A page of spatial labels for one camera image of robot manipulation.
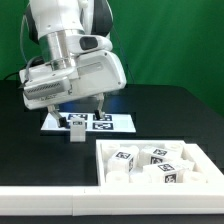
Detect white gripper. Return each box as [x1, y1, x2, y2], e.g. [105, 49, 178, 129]
[23, 50, 126, 127]

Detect white square tabletop tray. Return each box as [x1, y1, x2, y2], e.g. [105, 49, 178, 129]
[96, 140, 224, 185]

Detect white marker base sheet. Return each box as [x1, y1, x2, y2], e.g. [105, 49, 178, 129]
[41, 112, 136, 133]

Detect white L-shaped corner fence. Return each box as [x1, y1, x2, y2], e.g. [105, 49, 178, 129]
[0, 143, 224, 217]

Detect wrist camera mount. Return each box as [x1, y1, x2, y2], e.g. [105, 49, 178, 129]
[19, 65, 73, 100]

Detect black cables on table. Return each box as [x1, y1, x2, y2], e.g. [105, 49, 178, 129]
[2, 71, 22, 82]

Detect grey cable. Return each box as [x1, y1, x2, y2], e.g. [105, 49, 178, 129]
[19, 13, 31, 64]

